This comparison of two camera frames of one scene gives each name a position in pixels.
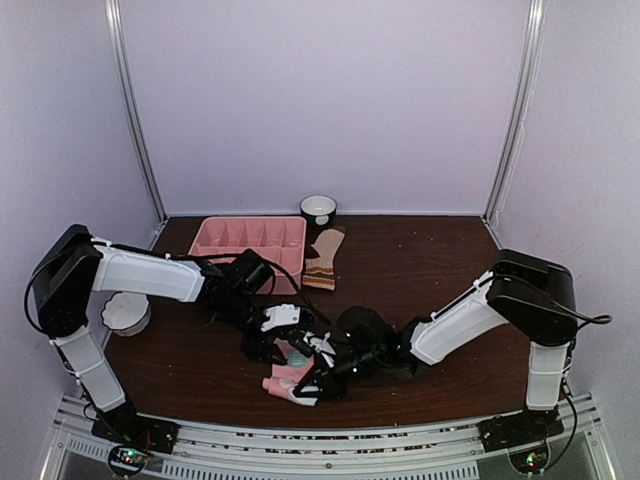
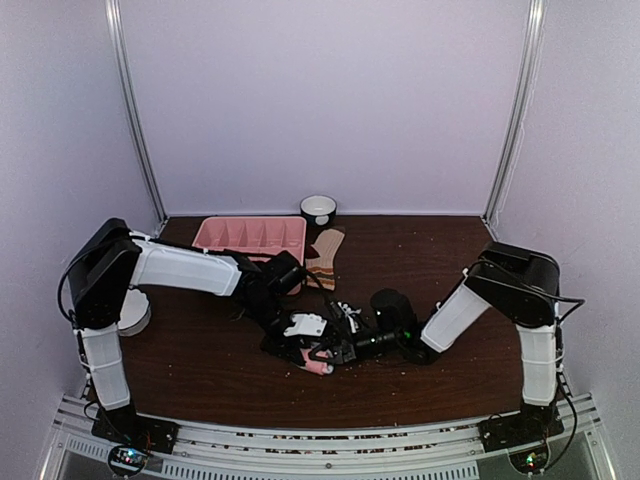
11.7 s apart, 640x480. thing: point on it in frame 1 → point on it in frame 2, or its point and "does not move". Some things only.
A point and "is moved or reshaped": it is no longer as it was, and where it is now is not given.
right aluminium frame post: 516,115 does not move
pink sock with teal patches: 286,375 is moved or reshaped
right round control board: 530,459 does not move
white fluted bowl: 127,313 does not move
